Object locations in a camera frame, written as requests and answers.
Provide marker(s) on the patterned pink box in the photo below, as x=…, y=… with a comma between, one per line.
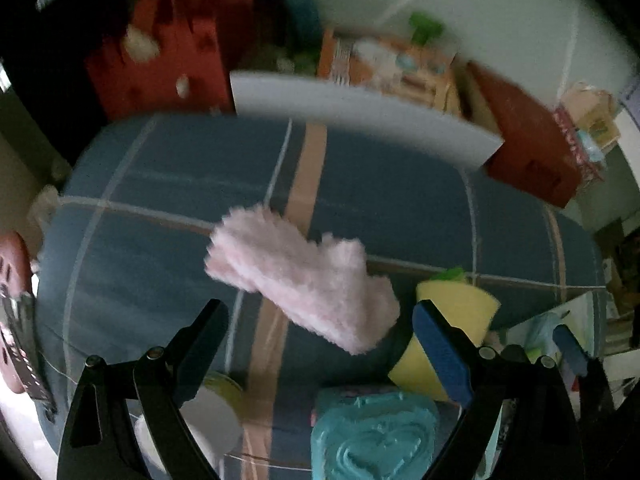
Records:
x=580, y=145

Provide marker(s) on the red gift box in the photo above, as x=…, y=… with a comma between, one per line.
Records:
x=530, y=150

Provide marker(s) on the blue plaid bed sheet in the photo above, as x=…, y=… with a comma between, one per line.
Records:
x=175, y=210

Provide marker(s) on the white plastic bottle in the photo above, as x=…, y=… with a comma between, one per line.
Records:
x=210, y=420

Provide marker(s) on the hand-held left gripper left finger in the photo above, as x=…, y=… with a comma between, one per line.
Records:
x=192, y=370

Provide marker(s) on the white board panel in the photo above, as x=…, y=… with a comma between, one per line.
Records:
x=360, y=115

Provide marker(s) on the green dumbbell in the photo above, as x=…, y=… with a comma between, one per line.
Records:
x=425, y=27

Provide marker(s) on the teal container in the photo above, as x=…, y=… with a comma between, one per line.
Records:
x=302, y=12

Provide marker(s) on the pink fluffy cloth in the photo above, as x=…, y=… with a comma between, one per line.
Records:
x=300, y=280

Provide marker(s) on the pale blue wipes pack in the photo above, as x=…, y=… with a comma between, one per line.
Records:
x=590, y=142

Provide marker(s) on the red tote bag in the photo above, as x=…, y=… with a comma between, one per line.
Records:
x=160, y=55

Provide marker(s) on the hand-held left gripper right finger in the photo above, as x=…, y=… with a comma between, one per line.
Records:
x=442, y=355

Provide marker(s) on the yellow sponge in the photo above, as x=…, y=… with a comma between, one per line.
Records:
x=465, y=310

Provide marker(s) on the orange toy box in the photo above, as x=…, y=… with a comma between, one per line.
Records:
x=400, y=70

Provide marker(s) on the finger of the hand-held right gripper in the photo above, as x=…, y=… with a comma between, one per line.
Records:
x=572, y=355

